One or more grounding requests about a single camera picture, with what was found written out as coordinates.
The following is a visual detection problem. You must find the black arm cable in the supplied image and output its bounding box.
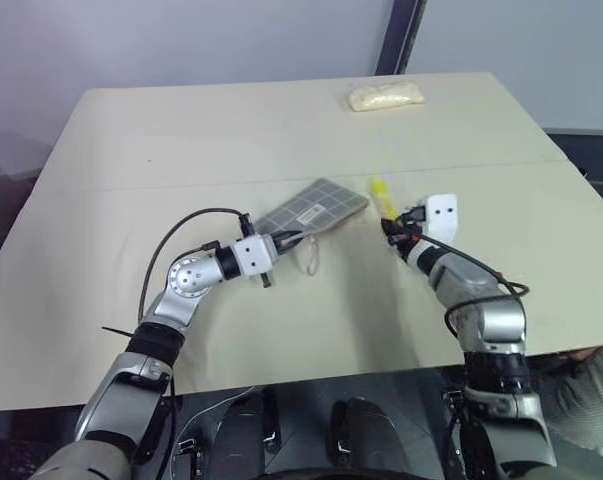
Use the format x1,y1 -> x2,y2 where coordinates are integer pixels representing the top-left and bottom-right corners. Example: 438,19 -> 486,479
414,233 -> 531,335
137,207 -> 256,326

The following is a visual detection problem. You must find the dark rounded shape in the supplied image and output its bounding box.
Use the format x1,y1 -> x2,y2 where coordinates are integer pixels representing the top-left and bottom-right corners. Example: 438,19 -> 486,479
214,393 -> 268,480

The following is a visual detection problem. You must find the yellow highlighter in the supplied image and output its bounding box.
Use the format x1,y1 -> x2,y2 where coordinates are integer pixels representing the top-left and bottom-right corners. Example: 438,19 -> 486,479
366,174 -> 401,222

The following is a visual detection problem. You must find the pale yellow plastic packet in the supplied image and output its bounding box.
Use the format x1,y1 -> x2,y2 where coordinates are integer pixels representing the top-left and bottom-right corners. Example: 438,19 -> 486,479
347,80 -> 427,114

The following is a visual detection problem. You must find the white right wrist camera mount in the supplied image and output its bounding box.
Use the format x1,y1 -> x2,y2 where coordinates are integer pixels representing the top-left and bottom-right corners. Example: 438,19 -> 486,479
425,193 -> 459,242

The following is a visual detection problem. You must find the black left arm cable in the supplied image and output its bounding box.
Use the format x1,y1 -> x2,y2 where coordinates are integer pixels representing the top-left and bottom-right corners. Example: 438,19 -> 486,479
137,207 -> 256,326

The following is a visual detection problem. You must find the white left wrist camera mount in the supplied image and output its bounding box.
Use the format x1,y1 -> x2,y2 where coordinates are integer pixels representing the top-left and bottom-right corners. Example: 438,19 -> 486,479
232,234 -> 279,280

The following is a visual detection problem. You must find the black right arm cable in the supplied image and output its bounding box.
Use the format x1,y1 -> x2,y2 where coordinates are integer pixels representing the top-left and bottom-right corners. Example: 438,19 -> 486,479
414,233 -> 531,335

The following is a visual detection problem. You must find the dark vertical post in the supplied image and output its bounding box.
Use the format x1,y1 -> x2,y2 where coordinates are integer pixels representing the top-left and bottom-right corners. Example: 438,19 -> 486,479
374,0 -> 428,76

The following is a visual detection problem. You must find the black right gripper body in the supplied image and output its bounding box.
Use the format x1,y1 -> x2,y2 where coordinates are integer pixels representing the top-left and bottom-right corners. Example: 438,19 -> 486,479
398,202 -> 431,240

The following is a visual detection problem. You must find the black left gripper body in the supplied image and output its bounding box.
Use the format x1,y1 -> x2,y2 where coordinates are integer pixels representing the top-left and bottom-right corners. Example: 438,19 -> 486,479
259,232 -> 291,291

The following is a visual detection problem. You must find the grey grid pouch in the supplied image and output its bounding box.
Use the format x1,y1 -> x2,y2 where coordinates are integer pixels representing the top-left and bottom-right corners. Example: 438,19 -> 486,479
254,177 -> 371,276

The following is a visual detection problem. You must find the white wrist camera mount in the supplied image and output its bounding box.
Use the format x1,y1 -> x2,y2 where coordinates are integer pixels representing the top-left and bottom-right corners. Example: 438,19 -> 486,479
425,193 -> 459,242
232,234 -> 279,280

